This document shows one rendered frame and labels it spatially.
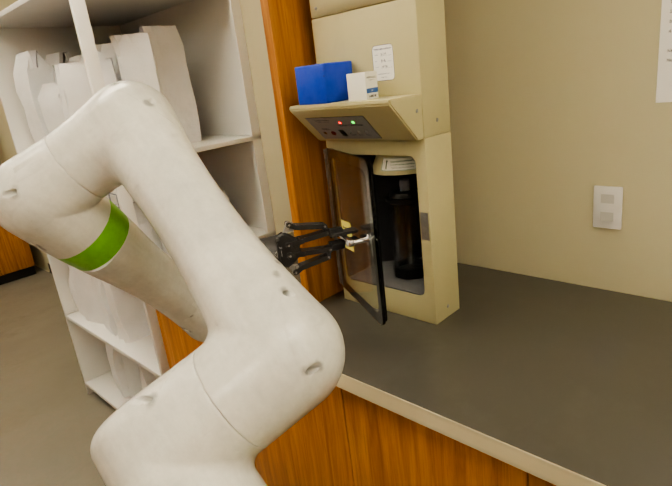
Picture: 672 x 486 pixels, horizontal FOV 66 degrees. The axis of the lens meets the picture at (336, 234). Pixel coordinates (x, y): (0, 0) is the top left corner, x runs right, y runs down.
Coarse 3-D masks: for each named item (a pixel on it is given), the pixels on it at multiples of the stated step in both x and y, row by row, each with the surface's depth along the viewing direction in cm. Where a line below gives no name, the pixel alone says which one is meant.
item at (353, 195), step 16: (336, 160) 132; (352, 160) 120; (336, 176) 134; (352, 176) 122; (368, 176) 112; (336, 192) 137; (352, 192) 125; (368, 192) 114; (336, 208) 140; (352, 208) 127; (368, 208) 116; (336, 224) 143; (352, 224) 130; (368, 224) 118; (352, 256) 135; (368, 256) 123; (352, 272) 138; (368, 272) 125; (352, 288) 141; (368, 288) 128; (368, 304) 130; (384, 320) 122
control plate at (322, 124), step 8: (312, 120) 129; (320, 120) 127; (328, 120) 125; (336, 120) 124; (344, 120) 122; (352, 120) 120; (360, 120) 119; (320, 128) 131; (328, 128) 129; (336, 128) 127; (344, 128) 126; (352, 128) 124; (360, 128) 122; (368, 128) 121; (328, 136) 133; (336, 136) 131; (344, 136) 129; (352, 136) 128; (360, 136) 126; (368, 136) 124; (376, 136) 122
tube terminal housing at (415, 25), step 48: (432, 0) 114; (336, 48) 128; (432, 48) 116; (432, 96) 118; (336, 144) 138; (384, 144) 127; (432, 144) 121; (432, 192) 123; (432, 240) 126; (432, 288) 129
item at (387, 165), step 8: (376, 160) 134; (384, 160) 131; (392, 160) 130; (400, 160) 129; (408, 160) 129; (376, 168) 134; (384, 168) 131; (392, 168) 130; (400, 168) 129; (408, 168) 129
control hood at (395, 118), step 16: (384, 96) 122; (400, 96) 114; (416, 96) 114; (304, 112) 127; (320, 112) 124; (336, 112) 120; (352, 112) 117; (368, 112) 114; (384, 112) 111; (400, 112) 111; (416, 112) 114; (384, 128) 118; (400, 128) 115; (416, 128) 115
